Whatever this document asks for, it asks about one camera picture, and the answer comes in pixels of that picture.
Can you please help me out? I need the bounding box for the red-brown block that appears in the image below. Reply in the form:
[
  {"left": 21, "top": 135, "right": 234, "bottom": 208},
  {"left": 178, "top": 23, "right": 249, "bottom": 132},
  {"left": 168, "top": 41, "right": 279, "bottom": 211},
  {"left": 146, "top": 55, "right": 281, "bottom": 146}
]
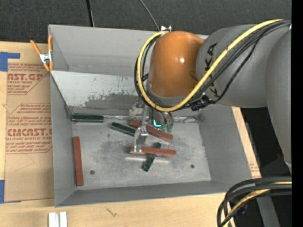
[
  {"left": 129, "top": 146, "right": 177, "bottom": 158},
  {"left": 72, "top": 136, "right": 84, "bottom": 187},
  {"left": 128, "top": 119, "right": 174, "bottom": 141}
]

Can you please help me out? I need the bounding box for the dark green flat block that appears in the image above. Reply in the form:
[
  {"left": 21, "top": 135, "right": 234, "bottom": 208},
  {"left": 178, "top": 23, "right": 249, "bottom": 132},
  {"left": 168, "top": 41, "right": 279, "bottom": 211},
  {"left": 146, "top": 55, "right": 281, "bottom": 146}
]
[
  {"left": 142, "top": 142, "right": 162, "bottom": 173},
  {"left": 110, "top": 122, "right": 137, "bottom": 137},
  {"left": 71, "top": 113, "right": 105, "bottom": 123}
]

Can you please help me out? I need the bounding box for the grey metal bin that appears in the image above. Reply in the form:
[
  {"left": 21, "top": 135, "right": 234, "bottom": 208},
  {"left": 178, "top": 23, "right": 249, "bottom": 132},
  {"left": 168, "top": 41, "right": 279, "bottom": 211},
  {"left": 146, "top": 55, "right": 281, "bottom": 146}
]
[{"left": 48, "top": 24, "right": 253, "bottom": 208}]

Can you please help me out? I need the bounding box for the brown cardboard board red print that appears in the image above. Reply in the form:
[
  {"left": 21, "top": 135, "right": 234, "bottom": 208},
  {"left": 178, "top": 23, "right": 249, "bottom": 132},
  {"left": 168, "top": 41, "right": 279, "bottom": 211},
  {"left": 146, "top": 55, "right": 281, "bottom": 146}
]
[{"left": 0, "top": 41, "right": 262, "bottom": 204}]

